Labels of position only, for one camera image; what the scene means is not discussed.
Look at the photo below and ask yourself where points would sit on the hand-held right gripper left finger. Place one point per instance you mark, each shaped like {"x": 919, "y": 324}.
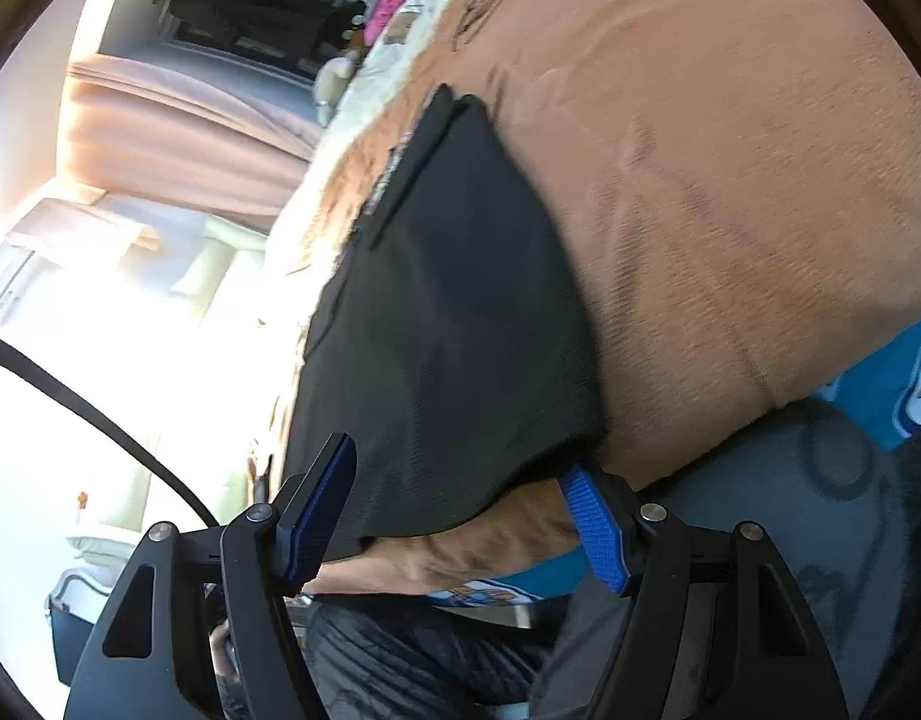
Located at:
{"x": 325, "y": 517}

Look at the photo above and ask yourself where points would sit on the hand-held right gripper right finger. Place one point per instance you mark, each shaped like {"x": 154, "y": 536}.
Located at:
{"x": 595, "y": 532}

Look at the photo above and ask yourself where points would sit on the plain black t-shirt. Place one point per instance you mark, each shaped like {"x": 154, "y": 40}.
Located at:
{"x": 445, "y": 330}

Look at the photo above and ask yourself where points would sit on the person's grey printed clothing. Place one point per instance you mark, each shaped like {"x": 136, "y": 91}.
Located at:
{"x": 768, "y": 480}

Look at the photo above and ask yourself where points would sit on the brown blanket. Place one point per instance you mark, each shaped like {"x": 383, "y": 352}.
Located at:
{"x": 693, "y": 202}

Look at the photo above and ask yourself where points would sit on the pink curtain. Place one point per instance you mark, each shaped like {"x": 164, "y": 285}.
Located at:
{"x": 190, "y": 135}

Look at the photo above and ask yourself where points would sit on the cream plush toy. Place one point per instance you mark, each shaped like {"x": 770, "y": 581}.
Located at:
{"x": 333, "y": 86}

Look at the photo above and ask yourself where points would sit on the cream blanket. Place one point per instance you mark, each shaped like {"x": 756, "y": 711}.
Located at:
{"x": 385, "y": 75}

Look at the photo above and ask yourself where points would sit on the hanging black coat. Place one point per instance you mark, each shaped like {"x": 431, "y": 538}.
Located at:
{"x": 243, "y": 15}

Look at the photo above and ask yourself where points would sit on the pink cloth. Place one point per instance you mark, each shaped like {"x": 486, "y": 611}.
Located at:
{"x": 393, "y": 7}

